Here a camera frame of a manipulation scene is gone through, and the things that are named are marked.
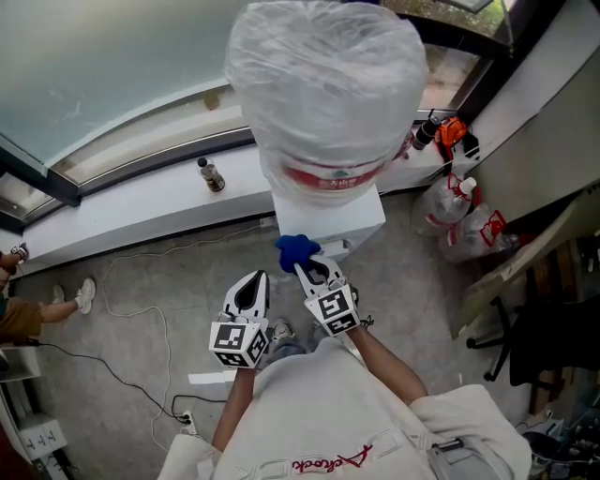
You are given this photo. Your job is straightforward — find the blue cloth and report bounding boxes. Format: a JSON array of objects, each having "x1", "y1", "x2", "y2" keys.
[{"x1": 275, "y1": 233, "x2": 323, "y2": 276}]

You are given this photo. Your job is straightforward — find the person's left forearm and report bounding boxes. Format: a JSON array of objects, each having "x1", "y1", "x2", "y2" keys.
[{"x1": 211, "y1": 365, "x2": 257, "y2": 454}]

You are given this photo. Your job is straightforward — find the white water dispenser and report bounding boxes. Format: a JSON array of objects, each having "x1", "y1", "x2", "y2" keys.
[{"x1": 271, "y1": 185, "x2": 388, "y2": 263}]

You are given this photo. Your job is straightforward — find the person's white shirt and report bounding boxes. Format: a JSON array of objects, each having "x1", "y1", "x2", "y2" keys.
[{"x1": 157, "y1": 337, "x2": 533, "y2": 480}]

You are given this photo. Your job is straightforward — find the black floor cable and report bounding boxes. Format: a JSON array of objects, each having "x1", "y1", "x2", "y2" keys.
[{"x1": 21, "y1": 339, "x2": 231, "y2": 423}]

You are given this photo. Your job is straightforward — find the clear plastic jug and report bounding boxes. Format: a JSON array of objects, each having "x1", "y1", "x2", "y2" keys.
[{"x1": 440, "y1": 203, "x2": 521, "y2": 263}]

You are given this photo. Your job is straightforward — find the orange and black bag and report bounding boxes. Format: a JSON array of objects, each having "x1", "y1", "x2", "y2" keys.
[{"x1": 433, "y1": 116, "x2": 482, "y2": 163}]

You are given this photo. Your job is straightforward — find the black framed window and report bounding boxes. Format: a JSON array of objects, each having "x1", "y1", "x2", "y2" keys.
[{"x1": 0, "y1": 0, "x2": 517, "y2": 226}]

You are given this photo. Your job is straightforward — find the white floor tape strip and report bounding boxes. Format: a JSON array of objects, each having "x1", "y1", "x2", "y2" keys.
[{"x1": 187, "y1": 369, "x2": 238, "y2": 385}]

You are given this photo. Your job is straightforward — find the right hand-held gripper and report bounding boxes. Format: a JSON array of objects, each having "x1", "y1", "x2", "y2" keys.
[{"x1": 293, "y1": 255, "x2": 361, "y2": 338}]

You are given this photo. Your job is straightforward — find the frosted white window blind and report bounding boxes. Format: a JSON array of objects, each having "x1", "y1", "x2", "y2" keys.
[{"x1": 0, "y1": 0, "x2": 249, "y2": 165}]

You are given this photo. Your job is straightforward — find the empty jug with white cap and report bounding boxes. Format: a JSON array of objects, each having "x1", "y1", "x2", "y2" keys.
[{"x1": 414, "y1": 172, "x2": 484, "y2": 238}]

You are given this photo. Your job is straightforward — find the plastic-wrapped water jug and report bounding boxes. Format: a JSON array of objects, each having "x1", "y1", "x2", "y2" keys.
[{"x1": 223, "y1": 0, "x2": 428, "y2": 210}]

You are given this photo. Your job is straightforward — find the brown drink bottle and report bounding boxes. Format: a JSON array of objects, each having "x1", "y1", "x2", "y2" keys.
[{"x1": 196, "y1": 157, "x2": 227, "y2": 193}]

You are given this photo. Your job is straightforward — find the person's left shoe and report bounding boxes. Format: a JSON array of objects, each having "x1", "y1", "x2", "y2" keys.
[{"x1": 271, "y1": 318, "x2": 295, "y2": 343}]

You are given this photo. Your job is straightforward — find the grey bag strap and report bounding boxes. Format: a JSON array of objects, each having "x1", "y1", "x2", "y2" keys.
[{"x1": 427, "y1": 438, "x2": 498, "y2": 480}]

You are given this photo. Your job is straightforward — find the beige board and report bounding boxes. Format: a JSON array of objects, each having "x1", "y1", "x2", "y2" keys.
[{"x1": 452, "y1": 187, "x2": 600, "y2": 338}]

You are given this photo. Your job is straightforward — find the black tumbler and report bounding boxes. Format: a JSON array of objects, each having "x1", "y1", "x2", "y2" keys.
[{"x1": 411, "y1": 110, "x2": 442, "y2": 152}]

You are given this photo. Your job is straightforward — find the person's blue jeans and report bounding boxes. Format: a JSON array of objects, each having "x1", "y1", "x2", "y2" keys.
[{"x1": 265, "y1": 322, "x2": 332, "y2": 366}]

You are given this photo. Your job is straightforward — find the white window sill ledge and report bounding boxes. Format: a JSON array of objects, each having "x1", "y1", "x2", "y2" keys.
[{"x1": 0, "y1": 140, "x2": 470, "y2": 278}]

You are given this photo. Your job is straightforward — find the person's right forearm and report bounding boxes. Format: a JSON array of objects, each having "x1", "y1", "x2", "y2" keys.
[{"x1": 349, "y1": 325, "x2": 428, "y2": 408}]

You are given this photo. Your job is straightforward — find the white floor cable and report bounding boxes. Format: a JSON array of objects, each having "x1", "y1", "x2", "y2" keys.
[{"x1": 100, "y1": 224, "x2": 263, "y2": 454}]

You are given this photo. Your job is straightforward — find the black office chair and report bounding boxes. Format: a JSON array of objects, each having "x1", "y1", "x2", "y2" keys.
[{"x1": 466, "y1": 294, "x2": 600, "y2": 388}]

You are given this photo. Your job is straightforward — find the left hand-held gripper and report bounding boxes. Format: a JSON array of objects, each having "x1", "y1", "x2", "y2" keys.
[{"x1": 208, "y1": 270, "x2": 271, "y2": 369}]

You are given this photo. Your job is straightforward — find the white low shelf unit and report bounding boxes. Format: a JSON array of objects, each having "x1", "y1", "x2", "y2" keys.
[{"x1": 0, "y1": 346, "x2": 71, "y2": 480}]

